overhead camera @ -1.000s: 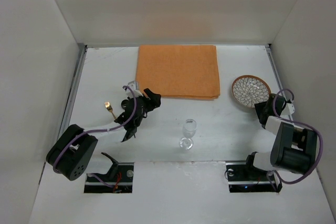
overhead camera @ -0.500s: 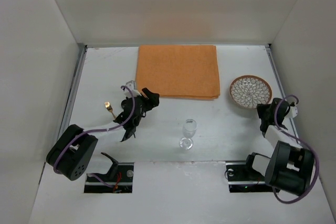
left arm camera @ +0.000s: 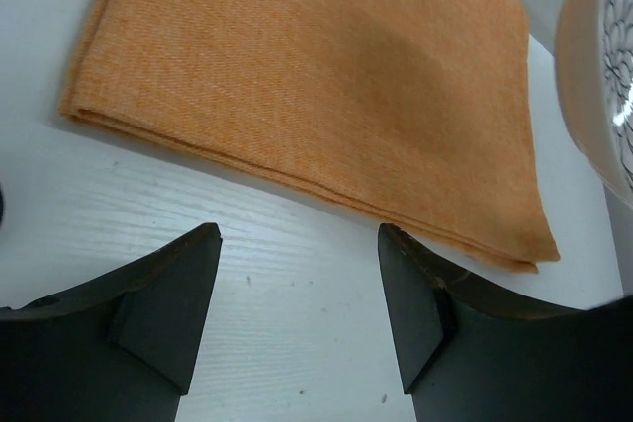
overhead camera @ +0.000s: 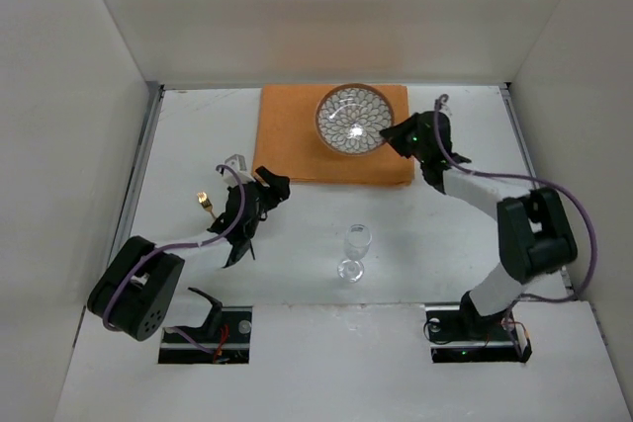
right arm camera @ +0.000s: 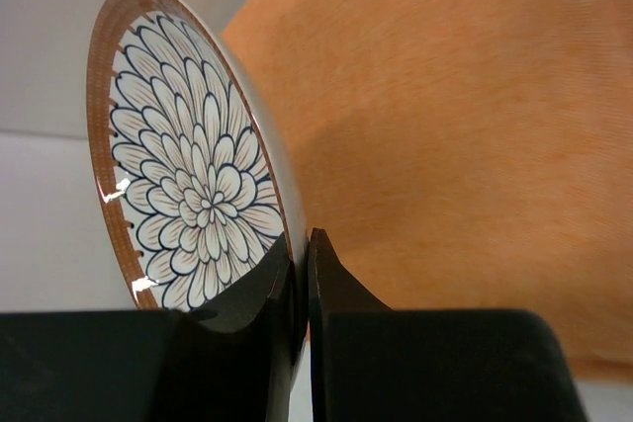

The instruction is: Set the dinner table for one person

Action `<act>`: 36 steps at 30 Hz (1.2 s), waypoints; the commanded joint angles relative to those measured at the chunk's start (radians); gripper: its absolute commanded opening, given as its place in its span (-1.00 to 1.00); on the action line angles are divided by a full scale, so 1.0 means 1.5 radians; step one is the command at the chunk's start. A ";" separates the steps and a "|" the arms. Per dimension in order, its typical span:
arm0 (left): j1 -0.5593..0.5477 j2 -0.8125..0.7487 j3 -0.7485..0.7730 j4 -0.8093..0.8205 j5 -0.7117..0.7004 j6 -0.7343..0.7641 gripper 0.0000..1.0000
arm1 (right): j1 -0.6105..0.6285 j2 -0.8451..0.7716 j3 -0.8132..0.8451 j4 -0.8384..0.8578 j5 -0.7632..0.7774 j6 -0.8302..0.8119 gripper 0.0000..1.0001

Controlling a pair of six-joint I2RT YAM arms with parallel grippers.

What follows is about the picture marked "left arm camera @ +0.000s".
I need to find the orange cloth placemat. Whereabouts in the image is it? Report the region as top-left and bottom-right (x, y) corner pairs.
(58, 0), (560, 273)

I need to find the patterned ceramic plate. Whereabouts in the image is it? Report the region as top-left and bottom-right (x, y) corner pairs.
(555, 0), (632, 204)

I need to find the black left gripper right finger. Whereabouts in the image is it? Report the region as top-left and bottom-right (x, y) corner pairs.
(378, 224), (632, 421)

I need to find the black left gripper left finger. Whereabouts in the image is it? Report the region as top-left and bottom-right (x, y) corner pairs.
(1, 223), (222, 421)

